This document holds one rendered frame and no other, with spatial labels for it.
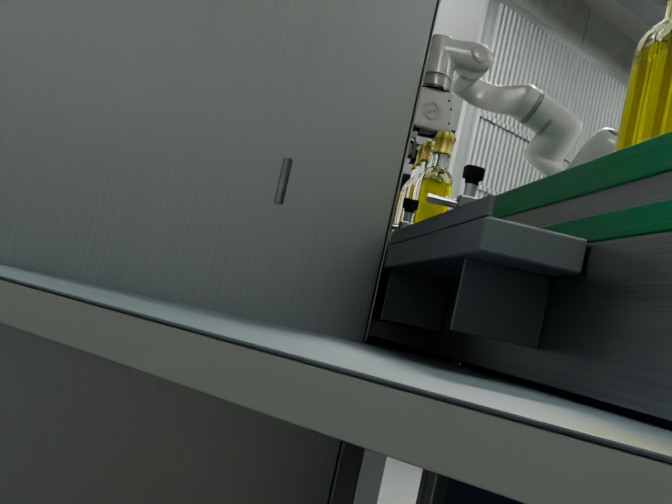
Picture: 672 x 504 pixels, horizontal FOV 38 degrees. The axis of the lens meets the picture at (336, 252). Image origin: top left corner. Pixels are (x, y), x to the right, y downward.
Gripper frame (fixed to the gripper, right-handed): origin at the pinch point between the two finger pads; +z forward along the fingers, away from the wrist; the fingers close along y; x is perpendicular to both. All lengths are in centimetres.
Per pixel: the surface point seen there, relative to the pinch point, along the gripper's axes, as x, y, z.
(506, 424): -148, -20, 82
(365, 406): -142, -25, 81
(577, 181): -107, -4, 50
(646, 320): -128, -5, 69
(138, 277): -68, -45, 58
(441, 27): 65, 11, -74
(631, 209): -120, -4, 57
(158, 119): -73, -47, 38
